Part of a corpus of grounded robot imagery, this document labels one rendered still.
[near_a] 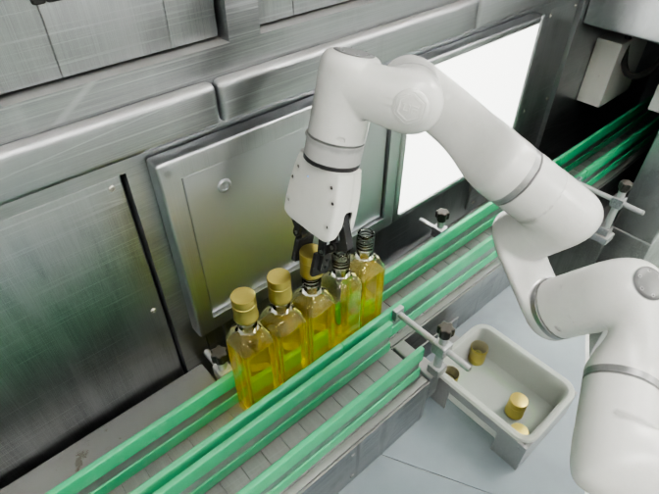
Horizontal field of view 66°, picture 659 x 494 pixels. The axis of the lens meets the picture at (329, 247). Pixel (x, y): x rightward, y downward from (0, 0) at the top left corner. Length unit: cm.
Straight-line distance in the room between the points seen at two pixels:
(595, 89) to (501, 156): 104
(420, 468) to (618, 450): 46
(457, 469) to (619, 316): 47
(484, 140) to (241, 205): 36
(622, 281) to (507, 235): 15
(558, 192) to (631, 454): 30
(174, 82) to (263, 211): 25
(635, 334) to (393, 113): 38
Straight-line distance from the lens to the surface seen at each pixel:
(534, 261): 77
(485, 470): 105
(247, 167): 76
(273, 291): 72
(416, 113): 59
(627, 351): 69
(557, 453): 111
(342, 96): 61
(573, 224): 70
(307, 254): 73
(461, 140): 71
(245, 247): 84
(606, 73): 165
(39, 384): 87
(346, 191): 64
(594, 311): 70
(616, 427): 66
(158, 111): 66
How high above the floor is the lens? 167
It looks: 42 degrees down
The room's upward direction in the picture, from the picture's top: straight up
